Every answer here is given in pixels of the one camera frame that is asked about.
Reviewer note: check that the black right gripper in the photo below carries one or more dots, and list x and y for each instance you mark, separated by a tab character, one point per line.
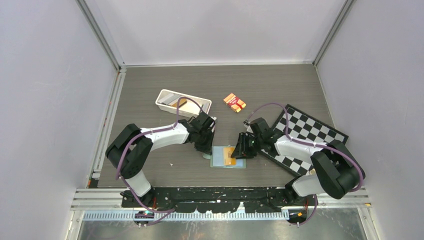
241	150

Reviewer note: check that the gold credit card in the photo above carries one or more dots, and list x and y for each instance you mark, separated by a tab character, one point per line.
228	160

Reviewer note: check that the black white chessboard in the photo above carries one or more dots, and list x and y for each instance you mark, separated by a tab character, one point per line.
305	127

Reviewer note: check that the mint green card holder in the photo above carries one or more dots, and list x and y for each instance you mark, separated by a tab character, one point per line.
220	157

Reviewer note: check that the grey credit card stack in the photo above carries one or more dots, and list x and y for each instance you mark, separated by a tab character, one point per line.
170	100

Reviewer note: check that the aluminium frame rail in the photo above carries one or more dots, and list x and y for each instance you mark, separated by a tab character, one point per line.
104	204

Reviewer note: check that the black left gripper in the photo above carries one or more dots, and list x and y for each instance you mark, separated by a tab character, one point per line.
207	148

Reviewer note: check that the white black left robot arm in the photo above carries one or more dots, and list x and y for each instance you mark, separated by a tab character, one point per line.
130	149

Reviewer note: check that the red orange small box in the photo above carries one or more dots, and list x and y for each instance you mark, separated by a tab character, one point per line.
234	103

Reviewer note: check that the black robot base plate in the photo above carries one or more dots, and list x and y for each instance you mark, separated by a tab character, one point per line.
217	200

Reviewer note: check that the white rectangular plastic tray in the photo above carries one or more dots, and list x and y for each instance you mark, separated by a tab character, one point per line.
188	105

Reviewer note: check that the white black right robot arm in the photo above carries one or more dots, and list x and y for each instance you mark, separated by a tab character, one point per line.
336	171

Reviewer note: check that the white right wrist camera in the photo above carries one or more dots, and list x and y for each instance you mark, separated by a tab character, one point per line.
247	125

